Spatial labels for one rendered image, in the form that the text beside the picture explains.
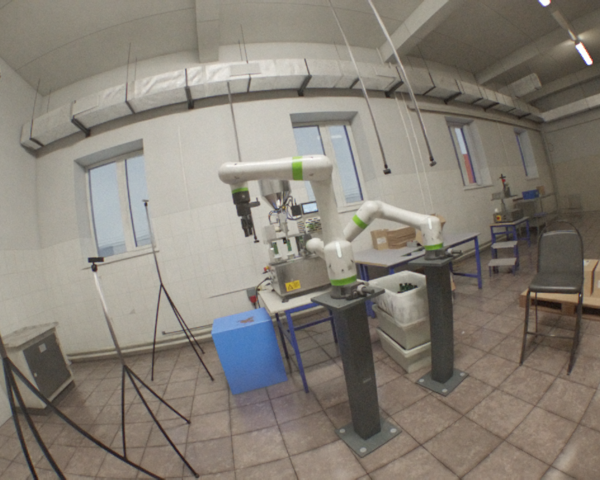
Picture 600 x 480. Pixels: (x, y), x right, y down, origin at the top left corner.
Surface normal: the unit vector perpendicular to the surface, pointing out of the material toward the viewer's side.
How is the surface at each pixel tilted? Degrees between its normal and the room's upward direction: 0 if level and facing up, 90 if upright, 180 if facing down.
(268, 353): 90
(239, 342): 90
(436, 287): 90
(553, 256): 77
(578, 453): 0
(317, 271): 90
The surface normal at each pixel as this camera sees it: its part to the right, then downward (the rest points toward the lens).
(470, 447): -0.21, -0.98
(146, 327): 0.26, -0.01
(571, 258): -0.94, -0.02
